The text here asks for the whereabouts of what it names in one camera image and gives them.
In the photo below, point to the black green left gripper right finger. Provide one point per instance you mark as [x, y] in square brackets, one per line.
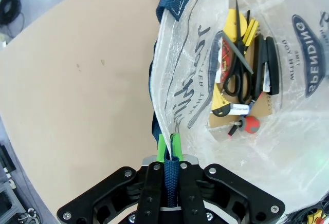
[205, 195]

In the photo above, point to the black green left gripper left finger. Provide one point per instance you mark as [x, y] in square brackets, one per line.
[133, 193]

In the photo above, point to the pink black marker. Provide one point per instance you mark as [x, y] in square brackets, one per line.
[232, 132]

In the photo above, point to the red grey stubby screwdriver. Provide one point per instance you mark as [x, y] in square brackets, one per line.
[250, 124]

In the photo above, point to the white blue glue tube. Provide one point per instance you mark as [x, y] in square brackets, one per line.
[240, 109]

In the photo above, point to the yellow black utility knife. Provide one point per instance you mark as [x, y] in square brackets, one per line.
[218, 102]

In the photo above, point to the brown cardboard sheet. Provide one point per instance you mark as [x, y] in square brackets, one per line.
[262, 105]

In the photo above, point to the yellow emergency stop button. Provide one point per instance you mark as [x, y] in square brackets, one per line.
[317, 215]

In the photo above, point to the grey equipment case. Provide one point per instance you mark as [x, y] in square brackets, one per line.
[7, 203]

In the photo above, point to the black equipment box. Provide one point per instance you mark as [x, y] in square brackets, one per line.
[6, 157]

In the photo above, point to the red printed packet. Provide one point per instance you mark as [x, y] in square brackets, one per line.
[226, 57]

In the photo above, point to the black stapler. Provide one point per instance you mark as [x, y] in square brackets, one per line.
[272, 62]

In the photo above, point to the black scissors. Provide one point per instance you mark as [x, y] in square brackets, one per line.
[238, 28]

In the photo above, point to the yellow block with black stripe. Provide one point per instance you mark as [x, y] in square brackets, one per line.
[253, 30]

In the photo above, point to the yellow round tape measure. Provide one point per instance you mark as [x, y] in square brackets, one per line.
[230, 25]

